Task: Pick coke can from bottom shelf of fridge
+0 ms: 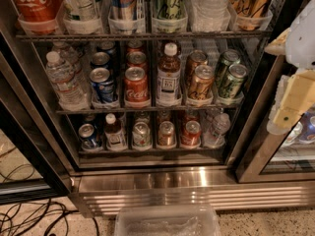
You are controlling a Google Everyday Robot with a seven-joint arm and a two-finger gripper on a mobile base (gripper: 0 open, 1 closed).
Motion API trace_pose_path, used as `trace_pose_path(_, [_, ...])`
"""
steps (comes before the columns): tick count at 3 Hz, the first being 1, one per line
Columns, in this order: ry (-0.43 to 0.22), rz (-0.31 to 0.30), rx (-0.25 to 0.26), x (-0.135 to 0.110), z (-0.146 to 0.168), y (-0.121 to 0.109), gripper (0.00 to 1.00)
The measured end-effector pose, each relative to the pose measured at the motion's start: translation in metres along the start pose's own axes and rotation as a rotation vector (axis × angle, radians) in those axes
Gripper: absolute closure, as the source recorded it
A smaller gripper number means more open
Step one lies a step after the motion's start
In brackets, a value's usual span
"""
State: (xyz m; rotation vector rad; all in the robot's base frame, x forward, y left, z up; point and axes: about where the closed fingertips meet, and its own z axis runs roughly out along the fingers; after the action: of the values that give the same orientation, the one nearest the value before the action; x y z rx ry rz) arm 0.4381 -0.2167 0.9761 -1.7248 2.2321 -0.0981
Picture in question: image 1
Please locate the red coke can middle behind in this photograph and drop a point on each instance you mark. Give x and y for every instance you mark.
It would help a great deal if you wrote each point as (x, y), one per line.
(137, 59)

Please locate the white green can bottom shelf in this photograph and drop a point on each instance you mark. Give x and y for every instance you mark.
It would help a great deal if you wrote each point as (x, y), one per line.
(141, 135)

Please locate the orange soda can bottom shelf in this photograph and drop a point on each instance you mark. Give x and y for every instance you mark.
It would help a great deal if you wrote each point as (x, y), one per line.
(165, 134)

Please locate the fridge glass door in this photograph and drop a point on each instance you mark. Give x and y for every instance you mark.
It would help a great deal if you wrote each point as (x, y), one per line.
(29, 167)
(267, 157)

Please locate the clear water bottle bottom shelf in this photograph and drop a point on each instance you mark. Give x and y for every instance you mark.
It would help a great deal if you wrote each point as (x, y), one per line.
(214, 136)

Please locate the blue pepsi can middle behind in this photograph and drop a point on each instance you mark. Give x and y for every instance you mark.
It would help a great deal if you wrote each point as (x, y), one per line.
(100, 60)

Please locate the large coca-cola bottle top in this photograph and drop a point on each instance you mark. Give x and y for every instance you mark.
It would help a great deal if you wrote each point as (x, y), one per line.
(39, 16)

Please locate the red coke can bottom shelf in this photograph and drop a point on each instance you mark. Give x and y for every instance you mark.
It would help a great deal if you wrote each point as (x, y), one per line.
(191, 133)

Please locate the right fridge glass door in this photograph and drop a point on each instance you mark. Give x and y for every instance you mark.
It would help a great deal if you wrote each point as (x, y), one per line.
(267, 157)

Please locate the left fridge glass door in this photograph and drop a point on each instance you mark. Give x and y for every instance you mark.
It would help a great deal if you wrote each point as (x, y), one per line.
(29, 167)

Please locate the red coke can middle front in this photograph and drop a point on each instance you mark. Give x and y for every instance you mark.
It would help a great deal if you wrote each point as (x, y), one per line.
(136, 85)

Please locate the brown tea bottle bottom shelf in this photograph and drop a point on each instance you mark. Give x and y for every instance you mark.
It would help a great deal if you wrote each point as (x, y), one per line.
(114, 133)

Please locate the green can top shelf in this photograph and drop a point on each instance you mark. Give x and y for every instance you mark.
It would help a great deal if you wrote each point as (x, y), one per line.
(169, 9)

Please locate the steel fridge bottom grille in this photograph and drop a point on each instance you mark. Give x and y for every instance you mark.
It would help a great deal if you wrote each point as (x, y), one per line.
(105, 193)

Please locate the clear water bottle shelf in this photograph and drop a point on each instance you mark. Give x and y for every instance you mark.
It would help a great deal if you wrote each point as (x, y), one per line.
(214, 136)
(64, 81)

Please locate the blue pepsi can bottom shelf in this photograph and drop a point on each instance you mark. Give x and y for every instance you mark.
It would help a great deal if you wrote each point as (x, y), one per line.
(89, 136)

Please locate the clear water bottle middle shelf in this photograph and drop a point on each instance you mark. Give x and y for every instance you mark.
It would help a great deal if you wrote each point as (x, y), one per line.
(64, 81)

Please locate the blue red bull can top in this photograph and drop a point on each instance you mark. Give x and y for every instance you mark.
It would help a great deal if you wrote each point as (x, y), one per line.
(125, 10)

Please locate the clear plastic bin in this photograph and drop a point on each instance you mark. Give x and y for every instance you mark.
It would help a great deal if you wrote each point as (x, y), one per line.
(174, 220)

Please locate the green can middle front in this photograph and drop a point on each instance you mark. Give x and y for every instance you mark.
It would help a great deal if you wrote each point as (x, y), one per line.
(233, 81)

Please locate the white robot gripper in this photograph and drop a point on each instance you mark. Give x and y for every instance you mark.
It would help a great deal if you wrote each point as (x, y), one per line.
(303, 43)

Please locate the brown tea bottle shelf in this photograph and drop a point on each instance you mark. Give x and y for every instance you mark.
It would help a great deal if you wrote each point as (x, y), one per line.
(114, 133)
(168, 75)

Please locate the brown can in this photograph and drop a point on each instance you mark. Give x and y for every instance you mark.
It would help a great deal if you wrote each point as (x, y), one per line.
(201, 83)
(194, 59)

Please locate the blue pepsi can middle front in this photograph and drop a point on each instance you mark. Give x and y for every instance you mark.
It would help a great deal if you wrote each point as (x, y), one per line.
(103, 85)

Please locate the white green bottle top shelf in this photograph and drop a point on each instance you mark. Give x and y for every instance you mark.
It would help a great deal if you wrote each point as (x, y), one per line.
(82, 10)

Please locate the brown cans top shelf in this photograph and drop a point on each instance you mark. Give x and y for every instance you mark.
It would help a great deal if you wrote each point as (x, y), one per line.
(249, 14)

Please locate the brown can middle behind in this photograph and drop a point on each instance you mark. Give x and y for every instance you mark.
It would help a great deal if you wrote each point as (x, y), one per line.
(194, 59)

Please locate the brown tea bottle middle shelf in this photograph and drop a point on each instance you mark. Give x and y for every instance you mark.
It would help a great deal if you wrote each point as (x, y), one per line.
(168, 75)

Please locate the brown can middle front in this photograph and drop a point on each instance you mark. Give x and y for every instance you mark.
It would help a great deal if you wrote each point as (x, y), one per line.
(201, 83)

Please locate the green can middle behind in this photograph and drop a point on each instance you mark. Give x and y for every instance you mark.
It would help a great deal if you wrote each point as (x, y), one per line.
(227, 58)

